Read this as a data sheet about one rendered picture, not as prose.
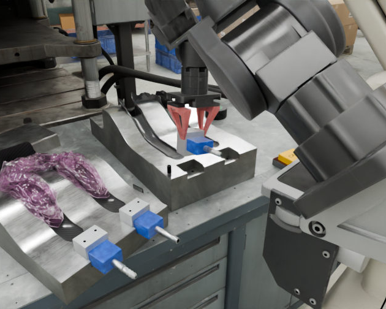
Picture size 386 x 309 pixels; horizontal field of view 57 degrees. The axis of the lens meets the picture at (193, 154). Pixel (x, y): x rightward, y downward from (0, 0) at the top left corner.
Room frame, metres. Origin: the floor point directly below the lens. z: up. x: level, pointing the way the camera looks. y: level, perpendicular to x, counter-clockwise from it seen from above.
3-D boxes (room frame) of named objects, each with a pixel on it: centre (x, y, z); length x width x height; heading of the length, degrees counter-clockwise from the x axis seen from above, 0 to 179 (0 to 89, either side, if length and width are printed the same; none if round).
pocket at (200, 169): (0.71, 0.01, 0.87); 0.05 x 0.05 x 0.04; 35
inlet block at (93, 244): (0.46, 0.15, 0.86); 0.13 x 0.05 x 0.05; 52
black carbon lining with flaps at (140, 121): (0.91, 0.08, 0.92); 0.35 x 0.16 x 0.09; 35
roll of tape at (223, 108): (1.22, -0.08, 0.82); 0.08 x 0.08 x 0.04
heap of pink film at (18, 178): (0.66, 0.32, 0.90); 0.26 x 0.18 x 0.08; 52
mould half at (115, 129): (0.93, 0.09, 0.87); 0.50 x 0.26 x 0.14; 35
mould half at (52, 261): (0.66, 0.33, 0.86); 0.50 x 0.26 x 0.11; 52
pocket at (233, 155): (0.77, -0.08, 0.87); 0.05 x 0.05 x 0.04; 35
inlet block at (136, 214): (0.54, 0.08, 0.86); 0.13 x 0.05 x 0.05; 52
